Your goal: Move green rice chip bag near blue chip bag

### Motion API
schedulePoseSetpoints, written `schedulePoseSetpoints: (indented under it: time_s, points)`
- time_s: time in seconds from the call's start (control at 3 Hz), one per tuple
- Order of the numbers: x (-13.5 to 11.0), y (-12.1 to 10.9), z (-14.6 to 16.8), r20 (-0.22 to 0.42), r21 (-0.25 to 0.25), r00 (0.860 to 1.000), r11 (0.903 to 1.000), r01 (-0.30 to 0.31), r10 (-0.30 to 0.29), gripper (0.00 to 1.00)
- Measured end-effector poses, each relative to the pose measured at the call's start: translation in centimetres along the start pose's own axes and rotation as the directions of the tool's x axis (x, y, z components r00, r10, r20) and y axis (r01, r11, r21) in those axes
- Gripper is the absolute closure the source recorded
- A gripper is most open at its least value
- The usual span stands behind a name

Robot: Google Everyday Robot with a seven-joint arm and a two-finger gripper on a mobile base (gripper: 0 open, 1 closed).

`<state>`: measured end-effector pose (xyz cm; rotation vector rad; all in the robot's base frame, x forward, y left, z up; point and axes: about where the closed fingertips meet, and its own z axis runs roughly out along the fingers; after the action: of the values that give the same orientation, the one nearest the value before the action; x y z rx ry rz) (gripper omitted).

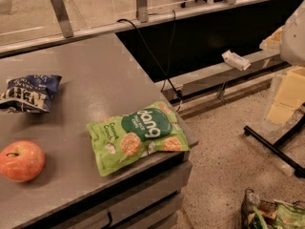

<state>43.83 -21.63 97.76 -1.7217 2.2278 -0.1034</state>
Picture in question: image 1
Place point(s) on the small white box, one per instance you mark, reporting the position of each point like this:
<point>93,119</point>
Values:
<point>236,61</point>

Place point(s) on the green snack bag in basket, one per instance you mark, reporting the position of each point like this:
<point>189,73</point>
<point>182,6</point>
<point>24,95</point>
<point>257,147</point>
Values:
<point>289,217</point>

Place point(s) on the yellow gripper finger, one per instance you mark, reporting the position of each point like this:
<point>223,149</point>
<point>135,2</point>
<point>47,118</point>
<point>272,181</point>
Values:
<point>272,42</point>
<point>289,96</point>

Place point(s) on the red apple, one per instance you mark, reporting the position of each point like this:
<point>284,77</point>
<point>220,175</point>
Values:
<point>22,161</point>

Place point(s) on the blue chip bag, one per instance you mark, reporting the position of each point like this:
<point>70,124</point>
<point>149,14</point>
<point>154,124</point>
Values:
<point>30,94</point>

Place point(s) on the metal bracket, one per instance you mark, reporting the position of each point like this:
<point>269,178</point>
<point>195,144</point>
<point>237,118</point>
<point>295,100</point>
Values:
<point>142,11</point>
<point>62,17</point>

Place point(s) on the green rice chip bag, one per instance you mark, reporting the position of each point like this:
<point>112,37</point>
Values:
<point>121,140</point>

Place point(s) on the black stand base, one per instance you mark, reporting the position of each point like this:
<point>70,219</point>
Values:
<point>286,151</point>

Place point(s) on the wire basket with snacks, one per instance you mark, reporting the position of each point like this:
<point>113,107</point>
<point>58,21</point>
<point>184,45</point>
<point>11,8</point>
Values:
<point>257,213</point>

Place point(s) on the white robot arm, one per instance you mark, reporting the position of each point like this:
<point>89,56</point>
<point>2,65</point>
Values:
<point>289,40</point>

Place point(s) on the left metal bracket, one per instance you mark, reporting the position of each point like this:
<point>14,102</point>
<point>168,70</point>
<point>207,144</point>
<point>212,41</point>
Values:
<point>62,17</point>

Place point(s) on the middle metal bracket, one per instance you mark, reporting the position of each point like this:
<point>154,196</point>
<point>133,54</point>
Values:
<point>142,11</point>

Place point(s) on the grey drawer cabinet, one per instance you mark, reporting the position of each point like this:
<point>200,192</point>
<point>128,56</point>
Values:
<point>147,200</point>

